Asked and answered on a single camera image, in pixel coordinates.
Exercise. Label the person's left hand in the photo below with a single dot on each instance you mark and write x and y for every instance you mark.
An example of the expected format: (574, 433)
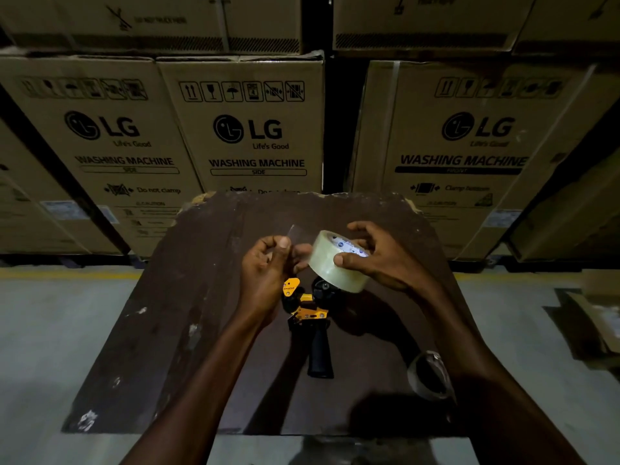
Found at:
(259, 285)

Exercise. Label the person's right hand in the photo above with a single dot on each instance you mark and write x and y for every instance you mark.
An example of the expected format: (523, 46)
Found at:
(392, 263)

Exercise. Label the clear tape roll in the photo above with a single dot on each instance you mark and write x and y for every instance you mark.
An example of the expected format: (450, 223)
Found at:
(334, 276)

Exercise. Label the yellow black tape dispenser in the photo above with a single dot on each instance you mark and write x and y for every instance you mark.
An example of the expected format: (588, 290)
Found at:
(319, 358)

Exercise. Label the person's right forearm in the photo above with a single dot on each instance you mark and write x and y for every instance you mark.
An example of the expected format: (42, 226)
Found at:
(494, 397)

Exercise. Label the person's left forearm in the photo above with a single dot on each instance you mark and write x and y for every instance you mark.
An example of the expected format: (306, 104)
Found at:
(194, 397)

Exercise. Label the small open cardboard box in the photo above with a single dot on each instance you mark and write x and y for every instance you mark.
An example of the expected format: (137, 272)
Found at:
(600, 314)

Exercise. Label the dark wooden pallet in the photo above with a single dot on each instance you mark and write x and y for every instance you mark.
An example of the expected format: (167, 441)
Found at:
(63, 261)
(484, 265)

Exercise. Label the stack of large cardboard boxes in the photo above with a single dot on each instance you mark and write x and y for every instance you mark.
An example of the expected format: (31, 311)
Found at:
(242, 116)

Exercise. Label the pale green ribbed shirt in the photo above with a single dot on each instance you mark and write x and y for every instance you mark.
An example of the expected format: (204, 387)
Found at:
(368, 455)

